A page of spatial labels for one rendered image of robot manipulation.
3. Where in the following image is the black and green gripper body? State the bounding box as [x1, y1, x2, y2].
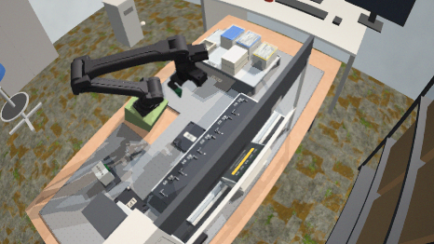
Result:
[168, 63, 190, 90]

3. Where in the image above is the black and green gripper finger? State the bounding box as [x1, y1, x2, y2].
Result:
[171, 87, 183, 98]

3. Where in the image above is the dark grey regrip nest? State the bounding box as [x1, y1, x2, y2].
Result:
[172, 121, 206, 152]

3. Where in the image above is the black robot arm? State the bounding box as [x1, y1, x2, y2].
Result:
[71, 34, 209, 117]

